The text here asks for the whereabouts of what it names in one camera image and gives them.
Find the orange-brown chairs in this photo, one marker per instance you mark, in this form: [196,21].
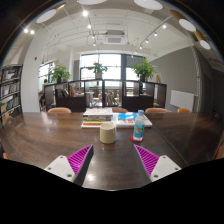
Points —
[59,110]

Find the tall dark bookshelf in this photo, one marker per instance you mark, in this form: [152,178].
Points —
[10,93]

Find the large dark-potted green plant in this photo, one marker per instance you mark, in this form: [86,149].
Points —
[144,70]

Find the white-covered book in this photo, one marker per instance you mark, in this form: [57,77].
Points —
[98,111]

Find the person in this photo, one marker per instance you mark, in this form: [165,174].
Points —
[44,93]

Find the red-edged white book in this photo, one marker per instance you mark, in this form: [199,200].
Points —
[90,126]

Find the small white-potted green plant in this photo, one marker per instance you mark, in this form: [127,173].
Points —
[97,69]

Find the ceiling air conditioner unit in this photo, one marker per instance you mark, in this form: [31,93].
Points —
[115,39]

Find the thin blue book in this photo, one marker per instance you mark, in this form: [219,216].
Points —
[126,116]

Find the white wall panel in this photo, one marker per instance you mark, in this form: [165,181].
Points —
[182,100]

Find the large flat white book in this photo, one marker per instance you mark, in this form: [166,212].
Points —
[125,123]

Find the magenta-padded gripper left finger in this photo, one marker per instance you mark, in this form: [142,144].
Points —
[61,166]

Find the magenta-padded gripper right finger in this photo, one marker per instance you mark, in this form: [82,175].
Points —
[165,166]

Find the ceiling spot lights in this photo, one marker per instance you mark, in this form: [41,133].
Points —
[85,13]

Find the cream ceramic mug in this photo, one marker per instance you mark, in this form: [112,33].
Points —
[107,133]

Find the bushy green potted plant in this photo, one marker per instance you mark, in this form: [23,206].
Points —
[60,73]

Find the yellow-edged book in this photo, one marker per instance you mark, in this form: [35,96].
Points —
[91,122]

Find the low dark shelf unit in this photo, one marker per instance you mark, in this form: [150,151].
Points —
[71,103]

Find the round white ceiling panels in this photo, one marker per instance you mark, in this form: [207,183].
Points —
[148,4]

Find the clear blue-capped water bottle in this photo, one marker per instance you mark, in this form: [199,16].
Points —
[139,128]

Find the grey-edged book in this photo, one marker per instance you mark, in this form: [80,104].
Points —
[96,118]

